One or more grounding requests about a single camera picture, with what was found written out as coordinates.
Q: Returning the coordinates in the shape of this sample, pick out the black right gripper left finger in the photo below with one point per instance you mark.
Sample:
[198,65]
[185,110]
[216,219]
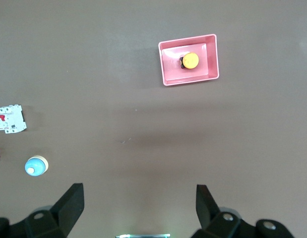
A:
[66,210]

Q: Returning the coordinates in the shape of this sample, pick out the white circuit breaker red switch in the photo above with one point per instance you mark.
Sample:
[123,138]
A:
[13,120]

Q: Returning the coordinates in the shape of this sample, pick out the pink plastic bin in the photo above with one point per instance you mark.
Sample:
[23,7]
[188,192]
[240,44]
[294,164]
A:
[212,62]

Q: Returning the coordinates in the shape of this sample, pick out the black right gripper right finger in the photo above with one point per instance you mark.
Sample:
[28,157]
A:
[207,210]

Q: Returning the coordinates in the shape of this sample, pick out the yellow push button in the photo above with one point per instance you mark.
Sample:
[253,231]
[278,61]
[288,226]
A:
[191,60]

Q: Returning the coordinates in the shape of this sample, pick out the blue dome call bell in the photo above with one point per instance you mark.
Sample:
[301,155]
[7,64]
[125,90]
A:
[35,166]

